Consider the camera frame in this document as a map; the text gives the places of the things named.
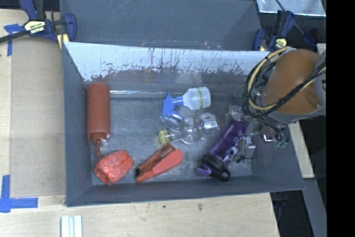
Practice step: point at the pale wood board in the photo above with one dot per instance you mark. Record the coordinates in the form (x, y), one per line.
(36, 119)

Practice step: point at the orange stapler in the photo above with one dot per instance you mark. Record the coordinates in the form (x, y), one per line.
(163, 162)

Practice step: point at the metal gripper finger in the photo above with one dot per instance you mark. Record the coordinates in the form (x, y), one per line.
(249, 147)
(236, 113)

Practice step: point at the grey metal bin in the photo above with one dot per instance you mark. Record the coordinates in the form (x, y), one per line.
(138, 119)

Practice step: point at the clear plastic bottle yellow cap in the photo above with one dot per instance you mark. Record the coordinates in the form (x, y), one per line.
(191, 130)

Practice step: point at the red-brown squeeze bottle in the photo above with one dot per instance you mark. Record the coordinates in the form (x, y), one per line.
(98, 111)

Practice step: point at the white spray bottle blue trigger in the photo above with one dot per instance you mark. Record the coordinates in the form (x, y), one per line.
(195, 98)

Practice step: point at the purple bottle black cap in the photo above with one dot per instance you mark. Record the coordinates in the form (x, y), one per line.
(224, 144)

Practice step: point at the red crumpled lump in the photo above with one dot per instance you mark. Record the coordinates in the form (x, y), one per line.
(113, 166)

